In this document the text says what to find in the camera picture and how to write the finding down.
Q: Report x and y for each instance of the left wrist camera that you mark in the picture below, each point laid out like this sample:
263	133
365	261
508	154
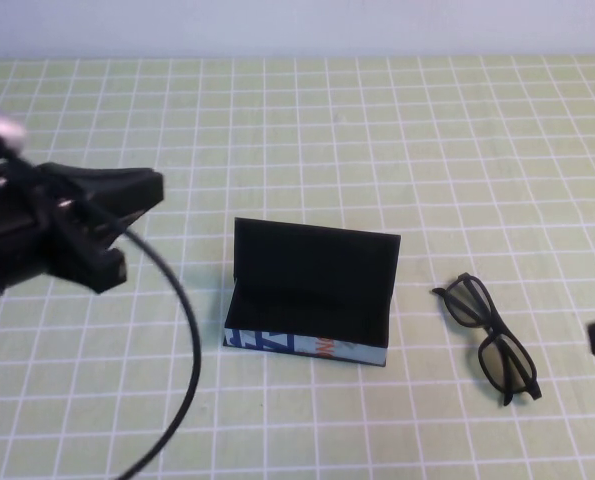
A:
2	127

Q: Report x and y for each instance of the black printed glasses case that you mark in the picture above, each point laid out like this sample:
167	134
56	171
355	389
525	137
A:
307	265

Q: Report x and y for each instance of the green checked tablecloth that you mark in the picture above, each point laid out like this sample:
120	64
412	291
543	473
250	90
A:
327	150

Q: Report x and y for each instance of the black framed glasses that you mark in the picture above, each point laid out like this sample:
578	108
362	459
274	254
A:
502	332

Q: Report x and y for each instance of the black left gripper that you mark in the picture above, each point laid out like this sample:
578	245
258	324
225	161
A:
12	230

